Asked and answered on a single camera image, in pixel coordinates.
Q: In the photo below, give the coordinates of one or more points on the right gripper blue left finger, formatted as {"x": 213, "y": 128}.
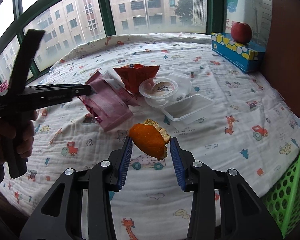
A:
{"x": 124, "y": 161}

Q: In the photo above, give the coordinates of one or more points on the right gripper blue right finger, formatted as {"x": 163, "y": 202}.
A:
{"x": 179, "y": 167}

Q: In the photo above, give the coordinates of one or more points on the orange peel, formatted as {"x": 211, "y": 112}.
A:
{"x": 150, "y": 138}

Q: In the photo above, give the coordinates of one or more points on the clear rectangular plastic container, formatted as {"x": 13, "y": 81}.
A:
{"x": 186, "y": 111}

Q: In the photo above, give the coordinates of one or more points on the round plastic lidded cup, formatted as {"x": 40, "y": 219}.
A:
{"x": 158, "y": 91}

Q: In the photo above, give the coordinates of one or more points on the pink snack wrapper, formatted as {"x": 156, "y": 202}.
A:
{"x": 108, "y": 102}

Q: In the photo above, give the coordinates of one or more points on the orange red snack wrapper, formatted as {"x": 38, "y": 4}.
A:
{"x": 134, "y": 74}

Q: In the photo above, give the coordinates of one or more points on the person left hand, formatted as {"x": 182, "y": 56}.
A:
{"x": 15, "y": 134}

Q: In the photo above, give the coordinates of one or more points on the cartoon print bed blanket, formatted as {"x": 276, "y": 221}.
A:
{"x": 232, "y": 159}

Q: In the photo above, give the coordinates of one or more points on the blue yellow tissue box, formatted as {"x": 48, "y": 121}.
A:
{"x": 247, "y": 57}

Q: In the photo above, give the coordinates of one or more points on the red apple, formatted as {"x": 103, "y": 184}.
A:
{"x": 241, "y": 32}

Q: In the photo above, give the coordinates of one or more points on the green plastic waste basket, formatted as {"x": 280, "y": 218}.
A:
{"x": 283, "y": 199}

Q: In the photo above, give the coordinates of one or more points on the brown wooden wardrobe panel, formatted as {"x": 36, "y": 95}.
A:
{"x": 282, "y": 58}

